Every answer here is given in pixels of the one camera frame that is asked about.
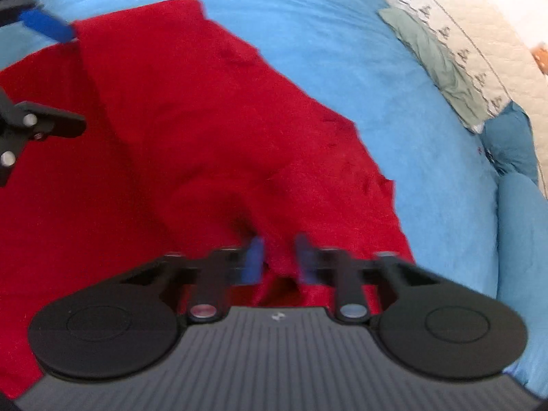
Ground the red knit garment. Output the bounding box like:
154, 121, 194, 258
1, 0, 412, 398

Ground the light blue bolster pillow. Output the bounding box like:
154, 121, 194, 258
497, 173, 547, 397

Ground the light blue bed blanket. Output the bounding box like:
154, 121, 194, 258
0, 0, 502, 301

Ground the dark teal pillow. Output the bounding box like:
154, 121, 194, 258
480, 101, 539, 185

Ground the cream quilted headboard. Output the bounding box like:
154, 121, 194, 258
386, 0, 547, 192

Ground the brown plush toy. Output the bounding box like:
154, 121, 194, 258
531, 43, 548, 75

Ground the sage green folded cloth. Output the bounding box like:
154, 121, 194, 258
378, 8, 488, 134

